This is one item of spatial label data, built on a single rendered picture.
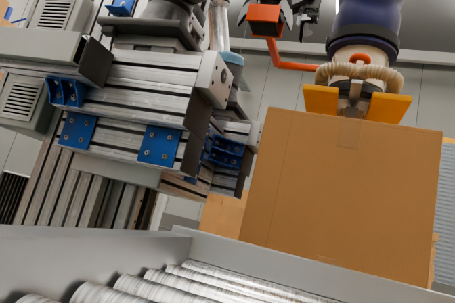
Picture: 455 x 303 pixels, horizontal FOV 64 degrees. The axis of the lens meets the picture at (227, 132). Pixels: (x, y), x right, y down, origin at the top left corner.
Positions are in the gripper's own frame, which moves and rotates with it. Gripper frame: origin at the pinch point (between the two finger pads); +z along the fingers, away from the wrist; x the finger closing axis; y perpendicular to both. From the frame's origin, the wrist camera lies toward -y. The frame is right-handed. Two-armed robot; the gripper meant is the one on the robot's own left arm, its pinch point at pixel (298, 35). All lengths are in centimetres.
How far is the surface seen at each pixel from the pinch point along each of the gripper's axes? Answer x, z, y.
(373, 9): -43, 15, 31
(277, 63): -41, 35, 4
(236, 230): 625, 105, -173
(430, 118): 894, -297, 215
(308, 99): -43, 47, 16
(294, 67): -39, 35, 9
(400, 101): -50, 47, 41
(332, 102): -43, 47, 23
